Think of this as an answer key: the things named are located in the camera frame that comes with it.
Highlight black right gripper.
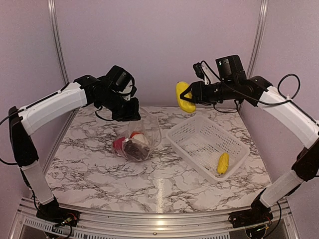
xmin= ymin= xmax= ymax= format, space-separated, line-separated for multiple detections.
xmin=180 ymin=79 xmax=237 ymax=106

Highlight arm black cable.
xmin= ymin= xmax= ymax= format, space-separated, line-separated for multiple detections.
xmin=95 ymin=107 xmax=115 ymax=122
xmin=277 ymin=73 xmax=301 ymax=99

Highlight clear zip top bag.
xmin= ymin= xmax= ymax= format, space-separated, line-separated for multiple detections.
xmin=112 ymin=108 xmax=161 ymax=162

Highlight aluminium front rail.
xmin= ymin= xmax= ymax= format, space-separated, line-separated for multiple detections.
xmin=9 ymin=196 xmax=300 ymax=239

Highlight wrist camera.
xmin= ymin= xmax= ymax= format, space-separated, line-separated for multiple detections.
xmin=192 ymin=60 xmax=214 ymax=85
xmin=123 ymin=79 xmax=137 ymax=101

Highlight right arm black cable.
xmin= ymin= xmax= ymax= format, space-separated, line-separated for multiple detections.
xmin=277 ymin=73 xmax=301 ymax=99

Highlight aluminium frame post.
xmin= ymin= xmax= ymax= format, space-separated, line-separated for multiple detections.
xmin=47 ymin=0 xmax=69 ymax=84
xmin=246 ymin=0 xmax=269 ymax=78

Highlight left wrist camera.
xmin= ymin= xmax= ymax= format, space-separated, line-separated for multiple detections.
xmin=123 ymin=79 xmax=137 ymax=101

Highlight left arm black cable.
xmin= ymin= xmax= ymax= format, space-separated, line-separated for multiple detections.
xmin=95 ymin=107 xmax=115 ymax=122

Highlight red toy bell pepper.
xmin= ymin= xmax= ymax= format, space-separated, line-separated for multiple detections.
xmin=112 ymin=137 xmax=125 ymax=153

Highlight dark red toy grapes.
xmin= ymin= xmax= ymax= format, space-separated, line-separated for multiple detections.
xmin=124 ymin=140 xmax=150 ymax=161

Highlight right aluminium frame post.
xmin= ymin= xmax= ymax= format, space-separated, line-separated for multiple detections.
xmin=246 ymin=0 xmax=269 ymax=78

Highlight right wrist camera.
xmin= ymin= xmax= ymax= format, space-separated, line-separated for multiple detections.
xmin=192 ymin=60 xmax=214 ymax=85

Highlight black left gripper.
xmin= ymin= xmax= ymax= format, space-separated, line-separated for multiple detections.
xmin=97 ymin=89 xmax=141 ymax=121

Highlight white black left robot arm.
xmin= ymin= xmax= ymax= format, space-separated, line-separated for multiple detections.
xmin=6 ymin=65 xmax=141 ymax=222

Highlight white plastic mesh basket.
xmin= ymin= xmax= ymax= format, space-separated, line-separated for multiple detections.
xmin=166 ymin=115 xmax=250 ymax=184

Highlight white toy cauliflower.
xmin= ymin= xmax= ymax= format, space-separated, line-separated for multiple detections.
xmin=132 ymin=133 xmax=149 ymax=145

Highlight orange toy pumpkin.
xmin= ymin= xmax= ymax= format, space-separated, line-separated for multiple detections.
xmin=130 ymin=132 xmax=141 ymax=138

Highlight left aluminium frame post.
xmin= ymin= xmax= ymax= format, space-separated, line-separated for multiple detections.
xmin=47 ymin=0 xmax=69 ymax=84

